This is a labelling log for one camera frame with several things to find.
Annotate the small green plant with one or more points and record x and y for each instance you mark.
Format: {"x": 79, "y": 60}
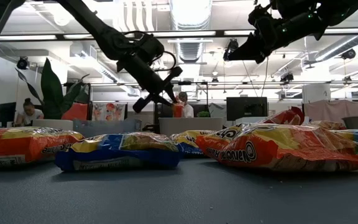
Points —
{"x": 203, "y": 114}

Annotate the white cabinet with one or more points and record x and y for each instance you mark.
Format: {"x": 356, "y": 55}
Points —
{"x": 315, "y": 93}

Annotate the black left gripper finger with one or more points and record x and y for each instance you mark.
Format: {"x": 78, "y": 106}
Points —
{"x": 140, "y": 105}
{"x": 175, "y": 74}

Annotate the black ceiling spotlight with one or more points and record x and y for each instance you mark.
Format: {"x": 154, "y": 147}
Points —
{"x": 232, "y": 45}
{"x": 349, "y": 53}
{"x": 287, "y": 77}
{"x": 22, "y": 63}

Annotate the large black monitor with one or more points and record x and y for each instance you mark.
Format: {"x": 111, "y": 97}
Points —
{"x": 246, "y": 107}

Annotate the colourful picture board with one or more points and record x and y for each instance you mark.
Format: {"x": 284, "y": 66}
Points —
{"x": 109, "y": 111}

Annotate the small black monitor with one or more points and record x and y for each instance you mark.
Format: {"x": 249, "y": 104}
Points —
{"x": 6, "y": 112}

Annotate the green snake plant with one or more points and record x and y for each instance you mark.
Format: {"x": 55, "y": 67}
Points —
{"x": 51, "y": 90}

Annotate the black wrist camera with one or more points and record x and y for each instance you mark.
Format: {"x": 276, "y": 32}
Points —
{"x": 151, "y": 46}
{"x": 261, "y": 17}

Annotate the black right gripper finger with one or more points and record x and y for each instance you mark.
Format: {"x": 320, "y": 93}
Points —
{"x": 247, "y": 43}
{"x": 253, "y": 56}

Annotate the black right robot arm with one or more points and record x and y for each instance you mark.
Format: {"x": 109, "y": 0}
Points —
{"x": 337, "y": 12}

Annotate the silver ventilation duct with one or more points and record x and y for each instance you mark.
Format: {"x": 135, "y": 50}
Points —
{"x": 337, "y": 46}
{"x": 191, "y": 18}

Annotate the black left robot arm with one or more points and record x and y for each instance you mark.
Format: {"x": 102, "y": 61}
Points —
{"x": 104, "y": 34}

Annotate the person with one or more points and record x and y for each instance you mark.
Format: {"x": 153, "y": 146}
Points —
{"x": 187, "y": 110}
{"x": 30, "y": 116}

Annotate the white plastic bin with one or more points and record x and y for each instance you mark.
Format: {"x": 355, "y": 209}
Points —
{"x": 191, "y": 124}

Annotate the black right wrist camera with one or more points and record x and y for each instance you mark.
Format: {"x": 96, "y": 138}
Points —
{"x": 261, "y": 17}

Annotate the pink cloth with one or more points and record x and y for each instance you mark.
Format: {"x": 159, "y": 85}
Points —
{"x": 334, "y": 110}

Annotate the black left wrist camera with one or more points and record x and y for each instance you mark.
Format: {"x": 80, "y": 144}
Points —
{"x": 151, "y": 46}

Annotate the orange cushion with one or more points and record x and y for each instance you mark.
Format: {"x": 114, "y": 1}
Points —
{"x": 76, "y": 111}

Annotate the grey chair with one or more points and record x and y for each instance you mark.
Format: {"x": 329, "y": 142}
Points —
{"x": 353, "y": 122}

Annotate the overhead frame beam with lights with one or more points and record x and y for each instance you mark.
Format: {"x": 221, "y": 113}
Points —
{"x": 182, "y": 33}

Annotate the orange Maruchan noodle packet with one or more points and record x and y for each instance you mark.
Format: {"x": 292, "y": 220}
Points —
{"x": 275, "y": 149}
{"x": 328, "y": 125}
{"x": 17, "y": 146}

